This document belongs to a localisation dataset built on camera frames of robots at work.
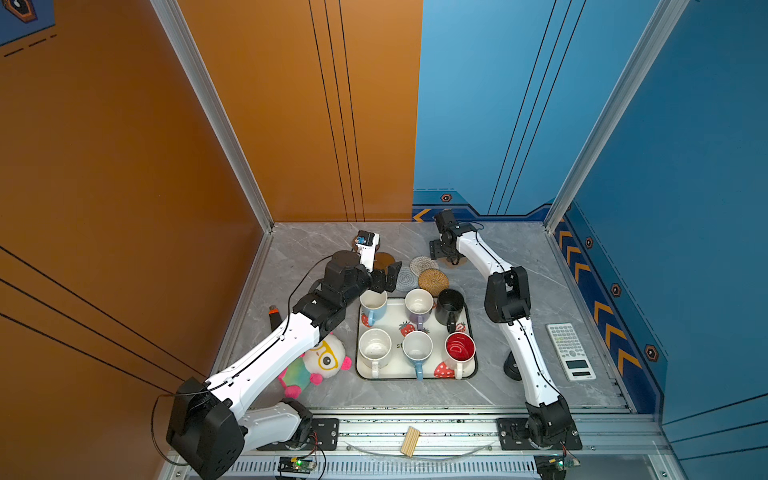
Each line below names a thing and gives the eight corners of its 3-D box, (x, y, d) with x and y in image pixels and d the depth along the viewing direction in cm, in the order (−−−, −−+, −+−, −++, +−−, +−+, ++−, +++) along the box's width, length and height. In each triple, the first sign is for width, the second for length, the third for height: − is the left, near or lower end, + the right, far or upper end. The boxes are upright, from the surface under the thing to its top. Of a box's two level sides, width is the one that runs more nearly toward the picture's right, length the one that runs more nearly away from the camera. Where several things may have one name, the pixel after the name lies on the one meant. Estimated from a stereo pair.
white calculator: (565, 381, 84) (569, 379, 82) (546, 325, 95) (548, 322, 93) (592, 381, 84) (596, 379, 82) (569, 325, 95) (573, 322, 93)
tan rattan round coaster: (433, 300, 101) (434, 296, 99) (413, 282, 105) (413, 278, 103) (451, 284, 105) (452, 281, 103) (431, 268, 109) (432, 264, 107)
